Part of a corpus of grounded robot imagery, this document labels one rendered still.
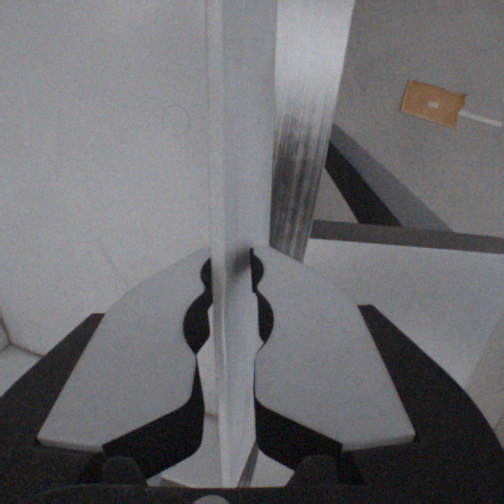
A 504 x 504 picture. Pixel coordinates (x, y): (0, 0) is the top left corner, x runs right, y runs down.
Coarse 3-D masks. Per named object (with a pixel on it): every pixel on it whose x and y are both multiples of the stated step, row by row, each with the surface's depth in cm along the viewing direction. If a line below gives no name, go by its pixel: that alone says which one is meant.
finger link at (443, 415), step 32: (384, 320) 9; (384, 352) 8; (416, 352) 8; (416, 384) 7; (448, 384) 7; (416, 416) 6; (448, 416) 6; (480, 416) 6; (384, 448) 6; (416, 448) 6; (448, 448) 6; (480, 448) 6; (352, 480) 6; (384, 480) 5; (416, 480) 5; (448, 480) 5; (480, 480) 5
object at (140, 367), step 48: (144, 288) 10; (192, 288) 10; (96, 336) 9; (144, 336) 9; (192, 336) 10; (96, 384) 7; (144, 384) 7; (192, 384) 7; (48, 432) 6; (96, 432) 6; (144, 432) 7; (192, 432) 7
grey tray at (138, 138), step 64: (0, 0) 15; (64, 0) 14; (128, 0) 13; (192, 0) 13; (256, 0) 10; (0, 64) 16; (64, 64) 15; (128, 64) 14; (192, 64) 14; (256, 64) 11; (0, 128) 18; (64, 128) 17; (128, 128) 16; (192, 128) 15; (256, 128) 12; (0, 192) 20; (64, 192) 18; (128, 192) 17; (192, 192) 16; (256, 192) 14; (0, 256) 23; (64, 256) 21; (128, 256) 19; (0, 320) 26; (64, 320) 23; (256, 320) 17; (0, 384) 24
